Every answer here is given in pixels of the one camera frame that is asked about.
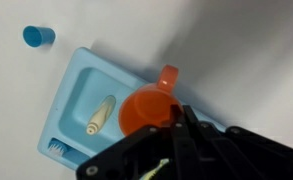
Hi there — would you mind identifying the cream toy soap bottle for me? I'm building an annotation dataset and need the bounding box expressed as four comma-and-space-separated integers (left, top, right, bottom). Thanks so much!
85, 95, 117, 136

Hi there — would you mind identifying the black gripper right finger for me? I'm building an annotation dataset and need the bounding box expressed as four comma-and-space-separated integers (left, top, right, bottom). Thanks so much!
182, 104, 293, 180

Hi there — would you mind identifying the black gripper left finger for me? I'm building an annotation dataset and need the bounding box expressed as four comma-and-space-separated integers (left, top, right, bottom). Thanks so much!
75, 104, 194, 180

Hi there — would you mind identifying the light blue toy sink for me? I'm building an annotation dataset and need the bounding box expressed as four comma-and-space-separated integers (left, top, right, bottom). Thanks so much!
37, 46, 227, 171

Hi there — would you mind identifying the blue toy cup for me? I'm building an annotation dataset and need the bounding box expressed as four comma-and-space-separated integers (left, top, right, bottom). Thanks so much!
22, 25, 56, 48

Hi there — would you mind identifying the red orange toy food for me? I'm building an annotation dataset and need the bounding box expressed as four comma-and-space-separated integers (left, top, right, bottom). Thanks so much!
118, 64, 184, 138

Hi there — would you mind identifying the blue toy dish brush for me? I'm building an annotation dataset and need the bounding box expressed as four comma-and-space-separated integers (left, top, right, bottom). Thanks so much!
48, 138, 87, 161

